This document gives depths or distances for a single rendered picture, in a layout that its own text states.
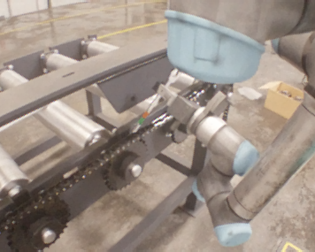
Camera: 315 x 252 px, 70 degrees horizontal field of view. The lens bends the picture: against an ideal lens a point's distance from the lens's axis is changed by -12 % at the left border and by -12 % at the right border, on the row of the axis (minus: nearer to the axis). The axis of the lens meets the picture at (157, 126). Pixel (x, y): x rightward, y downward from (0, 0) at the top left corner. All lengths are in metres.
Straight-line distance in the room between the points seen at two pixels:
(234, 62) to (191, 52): 0.03
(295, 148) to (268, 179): 0.08
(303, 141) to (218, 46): 0.31
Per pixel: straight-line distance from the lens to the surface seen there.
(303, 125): 0.44
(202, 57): 0.17
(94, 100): 1.87
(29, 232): 0.61
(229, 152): 0.57
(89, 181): 0.72
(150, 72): 0.75
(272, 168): 0.47
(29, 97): 0.47
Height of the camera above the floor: 1.37
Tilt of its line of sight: 35 degrees down
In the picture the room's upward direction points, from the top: 2 degrees clockwise
